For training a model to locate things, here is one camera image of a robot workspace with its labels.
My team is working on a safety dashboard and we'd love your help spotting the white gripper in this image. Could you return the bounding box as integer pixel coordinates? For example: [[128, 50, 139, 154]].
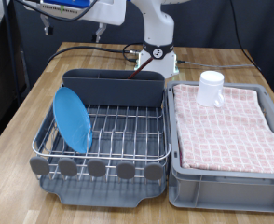
[[21, 0, 128, 44]]

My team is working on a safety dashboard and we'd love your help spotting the blue plastic plate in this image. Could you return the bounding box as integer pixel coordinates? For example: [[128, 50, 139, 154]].
[[52, 86, 94, 155]]

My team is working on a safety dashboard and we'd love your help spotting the black metal pole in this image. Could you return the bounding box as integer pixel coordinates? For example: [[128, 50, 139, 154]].
[[1, 0, 21, 105]]

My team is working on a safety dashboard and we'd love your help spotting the dark grey utensil holder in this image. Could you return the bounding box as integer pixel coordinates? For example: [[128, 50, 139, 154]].
[[62, 68, 166, 108]]

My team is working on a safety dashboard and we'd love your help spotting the white plastic mug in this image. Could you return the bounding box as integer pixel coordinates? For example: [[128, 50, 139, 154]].
[[196, 70, 226, 108]]

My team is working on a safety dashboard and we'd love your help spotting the grey plastic drain tray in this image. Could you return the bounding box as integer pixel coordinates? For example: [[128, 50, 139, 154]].
[[34, 87, 169, 208]]

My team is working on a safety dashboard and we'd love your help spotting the pink checked towel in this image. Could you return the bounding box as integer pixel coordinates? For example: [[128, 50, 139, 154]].
[[172, 83, 274, 175]]

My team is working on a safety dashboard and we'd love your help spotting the grey plastic crate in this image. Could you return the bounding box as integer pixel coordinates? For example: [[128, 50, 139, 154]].
[[166, 80, 274, 214]]

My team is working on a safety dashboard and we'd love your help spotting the black camera cable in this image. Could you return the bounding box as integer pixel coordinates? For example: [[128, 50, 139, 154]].
[[14, 0, 99, 22]]

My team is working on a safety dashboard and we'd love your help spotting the black cable on table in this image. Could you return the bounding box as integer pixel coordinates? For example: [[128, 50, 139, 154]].
[[46, 42, 144, 67]]

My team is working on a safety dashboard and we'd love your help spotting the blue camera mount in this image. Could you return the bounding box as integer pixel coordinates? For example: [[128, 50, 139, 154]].
[[42, 0, 92, 7]]

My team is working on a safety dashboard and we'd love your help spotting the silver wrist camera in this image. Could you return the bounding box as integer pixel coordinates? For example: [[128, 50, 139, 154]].
[[38, 3, 91, 15]]

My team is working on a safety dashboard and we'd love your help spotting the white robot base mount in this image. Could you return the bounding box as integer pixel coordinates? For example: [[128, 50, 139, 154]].
[[133, 50, 180, 79]]

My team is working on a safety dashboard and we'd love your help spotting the steel wire dish rack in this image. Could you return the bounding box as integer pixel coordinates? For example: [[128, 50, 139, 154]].
[[29, 85, 172, 183]]

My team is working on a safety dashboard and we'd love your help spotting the grey cable on table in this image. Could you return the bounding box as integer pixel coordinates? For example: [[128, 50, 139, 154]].
[[177, 59, 256, 69]]

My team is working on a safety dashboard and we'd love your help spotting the thin black hanging cable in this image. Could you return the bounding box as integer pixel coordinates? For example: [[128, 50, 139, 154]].
[[229, 0, 262, 73]]

